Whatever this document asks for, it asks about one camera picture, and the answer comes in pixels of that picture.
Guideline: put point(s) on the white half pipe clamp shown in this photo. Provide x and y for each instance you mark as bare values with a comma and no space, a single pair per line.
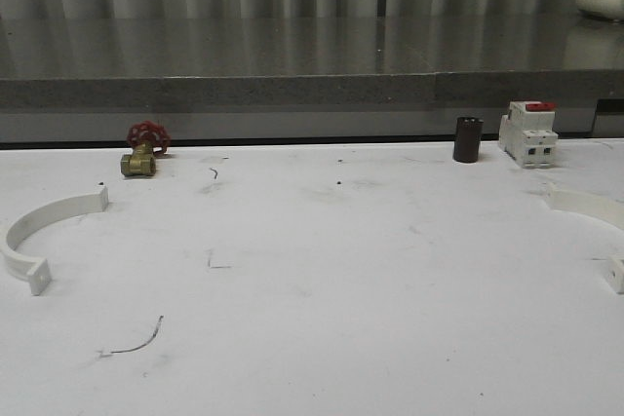
598,207
35,270

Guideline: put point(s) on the grey stone counter slab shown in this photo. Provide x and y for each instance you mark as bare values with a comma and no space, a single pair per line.
198,65

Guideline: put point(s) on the brass valve with red handle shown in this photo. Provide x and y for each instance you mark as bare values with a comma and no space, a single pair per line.
148,141

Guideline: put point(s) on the dark brown cylindrical capacitor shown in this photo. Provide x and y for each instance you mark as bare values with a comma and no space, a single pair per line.
468,133

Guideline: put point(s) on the white circuit breaker red switch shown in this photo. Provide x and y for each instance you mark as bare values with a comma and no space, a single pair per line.
526,133

